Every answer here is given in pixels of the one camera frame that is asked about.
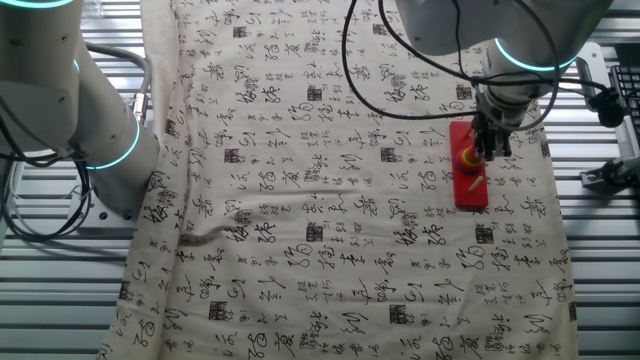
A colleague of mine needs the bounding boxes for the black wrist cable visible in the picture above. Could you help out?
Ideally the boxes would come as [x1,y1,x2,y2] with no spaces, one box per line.
[377,0,626,129]
[340,0,481,122]

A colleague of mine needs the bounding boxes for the black keyboard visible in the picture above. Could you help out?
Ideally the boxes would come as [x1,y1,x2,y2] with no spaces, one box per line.
[608,63,640,126]

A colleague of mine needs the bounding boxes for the silver base mounting plate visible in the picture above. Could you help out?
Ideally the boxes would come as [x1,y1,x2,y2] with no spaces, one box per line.
[67,187,139,232]

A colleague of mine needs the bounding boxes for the black base cable bundle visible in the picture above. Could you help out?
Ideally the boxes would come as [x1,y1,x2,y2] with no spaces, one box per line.
[0,117,94,245]

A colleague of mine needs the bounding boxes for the silver ribbed camera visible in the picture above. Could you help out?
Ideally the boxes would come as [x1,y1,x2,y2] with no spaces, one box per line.
[613,118,640,160]

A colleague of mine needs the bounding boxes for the calligraphy printed cream cloth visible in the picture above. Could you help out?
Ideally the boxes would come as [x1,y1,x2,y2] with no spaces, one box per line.
[97,0,581,360]

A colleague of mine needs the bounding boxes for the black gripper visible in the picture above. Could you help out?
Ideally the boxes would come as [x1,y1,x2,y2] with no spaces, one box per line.
[470,103,518,162]

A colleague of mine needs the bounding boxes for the grey base cable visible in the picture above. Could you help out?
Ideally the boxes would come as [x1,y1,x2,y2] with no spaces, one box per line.
[84,42,154,126]

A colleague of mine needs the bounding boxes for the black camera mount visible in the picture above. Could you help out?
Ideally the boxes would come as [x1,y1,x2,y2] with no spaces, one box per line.
[579,155,640,197]

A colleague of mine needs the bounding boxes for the clear plastic item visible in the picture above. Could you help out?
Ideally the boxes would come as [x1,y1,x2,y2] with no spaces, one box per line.
[78,0,105,20]

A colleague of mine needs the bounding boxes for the red Hanoi base board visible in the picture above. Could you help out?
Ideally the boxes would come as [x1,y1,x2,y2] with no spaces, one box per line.
[448,120,490,209]

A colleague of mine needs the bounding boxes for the large purple Hanoi ring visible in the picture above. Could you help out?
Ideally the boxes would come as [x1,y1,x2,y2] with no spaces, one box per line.
[454,158,486,177]

